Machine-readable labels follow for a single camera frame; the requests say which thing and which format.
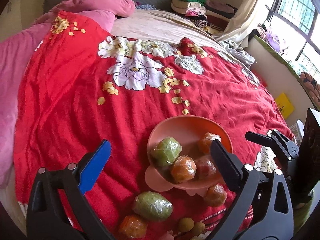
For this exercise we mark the pink flower-shaped fruit bowl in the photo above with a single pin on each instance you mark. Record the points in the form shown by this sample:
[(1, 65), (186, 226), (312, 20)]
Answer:
[(187, 130)]

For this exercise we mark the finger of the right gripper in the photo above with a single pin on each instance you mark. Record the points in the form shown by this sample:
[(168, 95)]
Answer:
[(286, 150)]

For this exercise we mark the wrapped orange in bowl back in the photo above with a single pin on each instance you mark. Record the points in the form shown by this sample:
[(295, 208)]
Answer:
[(205, 142)]

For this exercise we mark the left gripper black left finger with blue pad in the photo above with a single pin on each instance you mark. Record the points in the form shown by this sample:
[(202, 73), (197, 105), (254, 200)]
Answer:
[(46, 217)]

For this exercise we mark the window with grille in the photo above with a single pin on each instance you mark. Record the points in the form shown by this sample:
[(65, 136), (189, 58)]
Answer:
[(296, 23)]

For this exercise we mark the wrapped orange in bowl front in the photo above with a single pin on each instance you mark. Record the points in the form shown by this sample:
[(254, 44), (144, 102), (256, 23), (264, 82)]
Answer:
[(183, 169)]

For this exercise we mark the red floral bed quilt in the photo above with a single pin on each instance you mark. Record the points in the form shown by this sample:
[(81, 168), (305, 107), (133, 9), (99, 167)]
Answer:
[(83, 85)]

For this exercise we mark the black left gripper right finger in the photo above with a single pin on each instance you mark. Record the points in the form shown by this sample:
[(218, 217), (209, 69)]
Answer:
[(262, 207)]

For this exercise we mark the yellow paper card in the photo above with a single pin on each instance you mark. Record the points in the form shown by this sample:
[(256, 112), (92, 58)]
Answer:
[(284, 105)]

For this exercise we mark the pink blanket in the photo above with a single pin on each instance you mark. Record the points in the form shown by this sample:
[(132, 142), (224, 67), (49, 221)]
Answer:
[(16, 52)]

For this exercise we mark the beige bed sheet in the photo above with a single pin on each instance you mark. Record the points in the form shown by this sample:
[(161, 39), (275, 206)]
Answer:
[(159, 25)]

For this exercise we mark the stack of folded clothes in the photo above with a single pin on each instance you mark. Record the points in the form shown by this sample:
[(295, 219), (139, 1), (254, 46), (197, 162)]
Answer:
[(209, 16)]

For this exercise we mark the orange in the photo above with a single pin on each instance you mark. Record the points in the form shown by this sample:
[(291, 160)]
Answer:
[(215, 196), (183, 169), (133, 226), (205, 142)]

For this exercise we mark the small brown longan fruit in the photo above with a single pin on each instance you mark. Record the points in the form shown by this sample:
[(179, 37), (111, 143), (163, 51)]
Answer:
[(199, 228), (185, 224)]

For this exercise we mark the orange small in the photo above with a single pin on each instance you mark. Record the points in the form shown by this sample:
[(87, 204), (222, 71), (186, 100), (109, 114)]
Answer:
[(205, 167)]

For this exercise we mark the green fruit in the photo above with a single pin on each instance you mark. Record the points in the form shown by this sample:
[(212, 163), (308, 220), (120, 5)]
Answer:
[(166, 151), (152, 206)]

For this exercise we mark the cream curtain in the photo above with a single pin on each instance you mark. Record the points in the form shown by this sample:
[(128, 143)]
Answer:
[(248, 15)]

